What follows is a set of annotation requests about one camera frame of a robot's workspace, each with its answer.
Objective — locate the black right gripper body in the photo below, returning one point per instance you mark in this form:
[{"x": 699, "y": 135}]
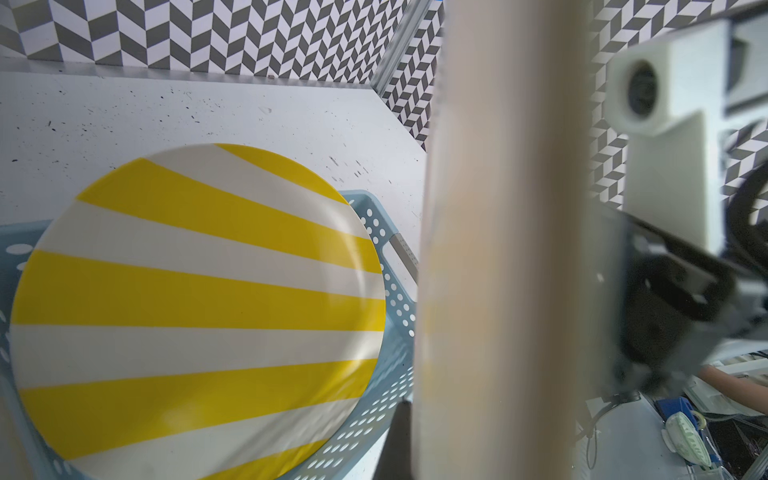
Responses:
[{"x": 666, "y": 305}]

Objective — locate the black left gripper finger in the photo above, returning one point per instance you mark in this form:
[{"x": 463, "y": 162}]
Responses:
[{"x": 395, "y": 459}]

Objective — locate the green striped plate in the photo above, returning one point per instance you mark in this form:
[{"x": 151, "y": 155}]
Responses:
[{"x": 504, "y": 326}]

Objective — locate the yellow striped plate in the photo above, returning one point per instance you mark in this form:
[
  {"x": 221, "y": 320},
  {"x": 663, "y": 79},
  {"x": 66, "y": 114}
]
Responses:
[{"x": 209, "y": 312}]

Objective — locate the light blue plastic basket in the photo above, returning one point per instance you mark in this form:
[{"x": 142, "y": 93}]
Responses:
[{"x": 366, "y": 426}]

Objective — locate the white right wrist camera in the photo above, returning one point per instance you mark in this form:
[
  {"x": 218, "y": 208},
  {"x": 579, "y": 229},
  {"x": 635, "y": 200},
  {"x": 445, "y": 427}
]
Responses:
[{"x": 673, "y": 97}]

